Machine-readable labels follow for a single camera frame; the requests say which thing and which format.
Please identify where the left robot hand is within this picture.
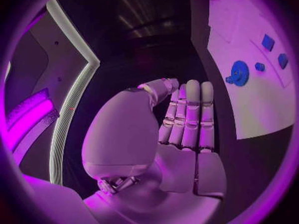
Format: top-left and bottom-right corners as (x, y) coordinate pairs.
(81, 78), (228, 224)

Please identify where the white task board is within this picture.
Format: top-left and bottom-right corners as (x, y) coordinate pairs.
(207, 0), (298, 140)

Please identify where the blue block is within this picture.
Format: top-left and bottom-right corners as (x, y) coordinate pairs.
(261, 33), (276, 52)
(277, 53), (289, 70)

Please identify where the blue gear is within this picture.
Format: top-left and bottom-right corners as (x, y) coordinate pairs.
(225, 60), (250, 88)

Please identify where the glowing light bar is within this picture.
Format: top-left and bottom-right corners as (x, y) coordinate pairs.
(6, 88), (61, 150)

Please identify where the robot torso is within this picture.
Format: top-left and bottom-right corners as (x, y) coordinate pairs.
(3, 0), (101, 186)

